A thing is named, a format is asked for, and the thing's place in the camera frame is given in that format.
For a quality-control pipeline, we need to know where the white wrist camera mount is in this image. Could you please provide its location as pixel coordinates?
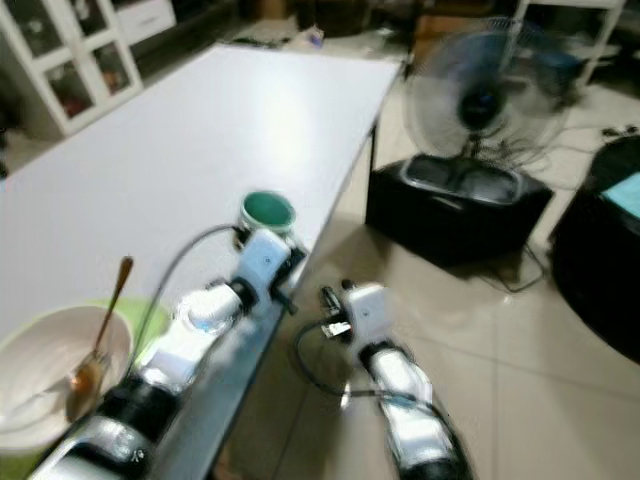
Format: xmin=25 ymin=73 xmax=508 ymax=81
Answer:
xmin=240 ymin=230 xmax=296 ymax=301
xmin=345 ymin=283 xmax=391 ymax=346

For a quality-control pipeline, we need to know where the bronze metal spoon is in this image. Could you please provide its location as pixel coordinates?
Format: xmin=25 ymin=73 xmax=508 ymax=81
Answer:
xmin=66 ymin=255 xmax=134 ymax=421

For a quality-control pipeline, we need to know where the green plate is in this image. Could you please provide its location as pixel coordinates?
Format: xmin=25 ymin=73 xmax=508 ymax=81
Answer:
xmin=0 ymin=297 xmax=171 ymax=480

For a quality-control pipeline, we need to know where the white dining table black frame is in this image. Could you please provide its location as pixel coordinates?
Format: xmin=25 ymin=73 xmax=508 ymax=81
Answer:
xmin=0 ymin=45 xmax=404 ymax=480

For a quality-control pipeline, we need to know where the grey standing fan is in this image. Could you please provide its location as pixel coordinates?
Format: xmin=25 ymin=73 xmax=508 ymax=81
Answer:
xmin=403 ymin=18 xmax=576 ymax=191

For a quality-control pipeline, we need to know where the silver metal utensil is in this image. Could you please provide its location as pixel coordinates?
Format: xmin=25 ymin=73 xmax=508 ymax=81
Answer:
xmin=0 ymin=380 xmax=76 ymax=426

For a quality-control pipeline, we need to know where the mint green mug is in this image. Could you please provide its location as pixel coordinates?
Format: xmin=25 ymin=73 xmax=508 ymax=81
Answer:
xmin=238 ymin=190 xmax=299 ymax=246

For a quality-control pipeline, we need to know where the white drawer unit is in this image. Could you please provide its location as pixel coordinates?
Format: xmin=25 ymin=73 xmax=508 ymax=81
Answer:
xmin=115 ymin=0 xmax=178 ymax=46

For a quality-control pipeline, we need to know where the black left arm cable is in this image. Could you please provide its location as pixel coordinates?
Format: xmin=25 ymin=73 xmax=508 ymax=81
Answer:
xmin=155 ymin=224 xmax=251 ymax=351

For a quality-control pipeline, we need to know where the white glass door cabinet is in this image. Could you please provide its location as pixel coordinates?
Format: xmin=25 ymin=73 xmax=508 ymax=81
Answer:
xmin=0 ymin=0 xmax=146 ymax=139

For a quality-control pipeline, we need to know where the black floor cable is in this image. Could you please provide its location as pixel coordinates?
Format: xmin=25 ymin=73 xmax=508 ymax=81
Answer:
xmin=495 ymin=240 xmax=558 ymax=298

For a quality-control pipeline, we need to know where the white shelf frame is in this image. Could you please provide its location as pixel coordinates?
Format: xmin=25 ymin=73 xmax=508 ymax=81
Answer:
xmin=512 ymin=0 xmax=628 ymax=93

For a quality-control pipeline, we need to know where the black storage box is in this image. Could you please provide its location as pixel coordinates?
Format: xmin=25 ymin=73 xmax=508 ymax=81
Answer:
xmin=365 ymin=152 xmax=556 ymax=269

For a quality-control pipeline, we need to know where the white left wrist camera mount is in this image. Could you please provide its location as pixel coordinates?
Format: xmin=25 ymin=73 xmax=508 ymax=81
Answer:
xmin=240 ymin=230 xmax=296 ymax=301

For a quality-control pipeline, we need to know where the black round seat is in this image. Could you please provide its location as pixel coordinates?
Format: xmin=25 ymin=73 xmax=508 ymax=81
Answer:
xmin=550 ymin=135 xmax=640 ymax=366

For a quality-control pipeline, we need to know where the white bowl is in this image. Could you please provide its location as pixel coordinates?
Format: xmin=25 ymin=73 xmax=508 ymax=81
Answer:
xmin=0 ymin=305 xmax=133 ymax=453

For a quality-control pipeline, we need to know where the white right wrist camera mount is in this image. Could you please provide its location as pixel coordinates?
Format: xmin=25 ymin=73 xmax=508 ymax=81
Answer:
xmin=345 ymin=283 xmax=391 ymax=346

